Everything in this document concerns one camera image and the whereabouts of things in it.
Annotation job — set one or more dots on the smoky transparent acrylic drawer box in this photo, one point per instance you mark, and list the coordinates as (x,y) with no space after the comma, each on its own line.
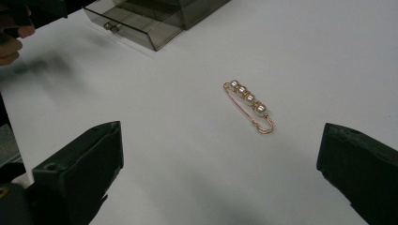
(187,11)

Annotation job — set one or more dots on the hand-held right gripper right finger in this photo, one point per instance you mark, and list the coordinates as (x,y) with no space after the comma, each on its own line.
(359,168)

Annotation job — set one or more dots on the gold pearl brooch pin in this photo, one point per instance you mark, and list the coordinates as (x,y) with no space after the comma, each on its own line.
(250,103)

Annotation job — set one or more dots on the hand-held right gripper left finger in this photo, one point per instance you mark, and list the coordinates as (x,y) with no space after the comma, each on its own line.
(78,168)

